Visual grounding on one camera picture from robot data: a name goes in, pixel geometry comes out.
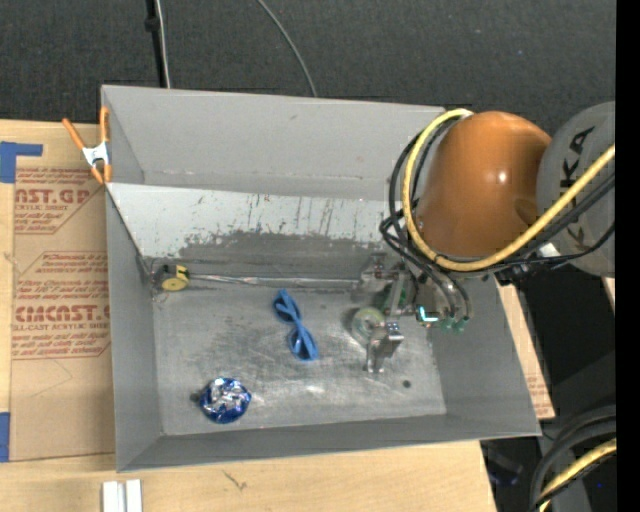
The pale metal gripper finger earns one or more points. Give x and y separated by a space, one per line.
380 350
376 280

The clear tape roll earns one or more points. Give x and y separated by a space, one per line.
364 322

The blue sunglasses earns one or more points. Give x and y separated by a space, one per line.
299 330

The grey metal bin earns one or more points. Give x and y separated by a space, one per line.
280 350

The crumpled blue foil packet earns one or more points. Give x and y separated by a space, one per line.
225 400

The yellow and black tape measure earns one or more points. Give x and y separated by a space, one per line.
174 279

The brown cardboard board red print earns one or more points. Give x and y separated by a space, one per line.
55 320

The black cylinder on white bracket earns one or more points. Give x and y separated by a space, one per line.
515 272

